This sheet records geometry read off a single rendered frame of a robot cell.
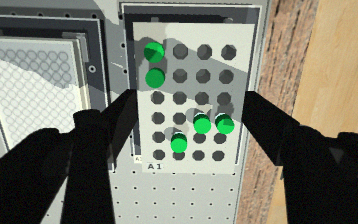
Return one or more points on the white sealed multiwell plate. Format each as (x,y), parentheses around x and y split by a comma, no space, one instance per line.
(43,82)

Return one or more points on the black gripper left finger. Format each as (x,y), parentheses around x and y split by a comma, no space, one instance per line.
(81,154)

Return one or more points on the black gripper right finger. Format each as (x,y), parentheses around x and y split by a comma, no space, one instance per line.
(320,173)

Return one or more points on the grey flat base plate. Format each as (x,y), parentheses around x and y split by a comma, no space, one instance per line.
(146,197)

